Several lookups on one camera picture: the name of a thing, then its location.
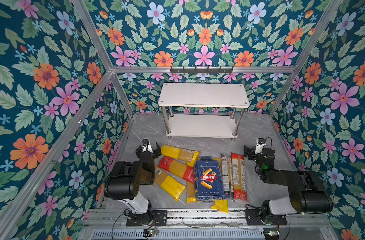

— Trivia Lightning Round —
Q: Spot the red spaghetti bag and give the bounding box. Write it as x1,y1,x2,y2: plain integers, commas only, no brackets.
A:
158,157,194,184

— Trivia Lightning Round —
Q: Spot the red-edged spaghetti bag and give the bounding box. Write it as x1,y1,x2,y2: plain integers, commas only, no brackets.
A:
231,153,247,202

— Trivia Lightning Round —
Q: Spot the blue Barilla pasta bag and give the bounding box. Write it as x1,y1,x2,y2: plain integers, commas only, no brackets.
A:
193,156,225,202

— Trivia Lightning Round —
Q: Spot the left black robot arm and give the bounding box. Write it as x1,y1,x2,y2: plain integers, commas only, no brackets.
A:
104,139,162,224

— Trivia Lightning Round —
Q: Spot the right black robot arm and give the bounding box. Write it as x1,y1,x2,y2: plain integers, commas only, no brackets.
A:
243,138,334,225

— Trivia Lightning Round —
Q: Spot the white two-tier shelf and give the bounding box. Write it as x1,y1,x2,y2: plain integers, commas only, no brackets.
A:
158,83,250,140

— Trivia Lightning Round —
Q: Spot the clear spaghetti bag label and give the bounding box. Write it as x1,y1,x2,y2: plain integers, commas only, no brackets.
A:
220,154,233,199

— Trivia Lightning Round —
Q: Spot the yellow spaghetti bag top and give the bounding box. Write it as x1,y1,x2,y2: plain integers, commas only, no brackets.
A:
161,145,199,167

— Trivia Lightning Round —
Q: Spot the yellow spaghetti bag long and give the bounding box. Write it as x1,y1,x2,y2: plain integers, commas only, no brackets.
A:
211,199,229,214

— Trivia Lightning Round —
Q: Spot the yellow spaghetti bag upright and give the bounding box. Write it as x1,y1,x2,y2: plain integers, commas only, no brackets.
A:
186,182,197,204

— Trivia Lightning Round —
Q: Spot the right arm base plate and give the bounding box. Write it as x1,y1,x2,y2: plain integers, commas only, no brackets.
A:
244,209,288,226

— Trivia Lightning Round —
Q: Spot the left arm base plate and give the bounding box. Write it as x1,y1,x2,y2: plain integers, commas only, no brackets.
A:
125,210,168,227

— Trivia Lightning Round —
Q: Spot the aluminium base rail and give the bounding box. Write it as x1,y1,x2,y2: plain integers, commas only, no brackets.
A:
79,208,338,240

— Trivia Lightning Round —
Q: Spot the metal hook rail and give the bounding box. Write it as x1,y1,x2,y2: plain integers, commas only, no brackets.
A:
170,66,233,75

